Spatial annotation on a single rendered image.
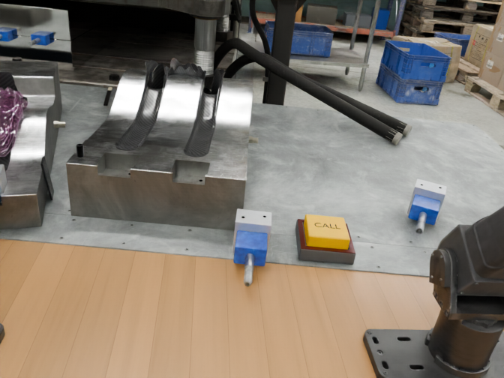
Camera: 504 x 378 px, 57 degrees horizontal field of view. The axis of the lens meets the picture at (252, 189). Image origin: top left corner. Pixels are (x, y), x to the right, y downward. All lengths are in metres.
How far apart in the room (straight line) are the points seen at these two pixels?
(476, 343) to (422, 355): 0.06
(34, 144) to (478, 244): 0.66
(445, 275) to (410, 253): 0.24
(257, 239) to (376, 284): 0.18
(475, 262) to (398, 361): 0.14
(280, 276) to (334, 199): 0.25
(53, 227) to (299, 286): 0.36
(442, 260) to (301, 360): 0.19
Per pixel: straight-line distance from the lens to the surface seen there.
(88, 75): 1.52
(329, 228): 0.70
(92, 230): 0.73
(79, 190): 0.74
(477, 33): 6.06
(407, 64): 4.35
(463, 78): 5.59
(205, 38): 1.37
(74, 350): 0.56
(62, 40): 1.54
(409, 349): 0.59
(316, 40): 4.51
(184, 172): 0.73
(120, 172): 0.75
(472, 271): 0.51
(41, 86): 1.06
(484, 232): 0.50
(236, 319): 0.58
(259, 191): 0.84
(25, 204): 0.73
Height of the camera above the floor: 1.20
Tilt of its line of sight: 29 degrees down
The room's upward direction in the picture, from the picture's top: 6 degrees clockwise
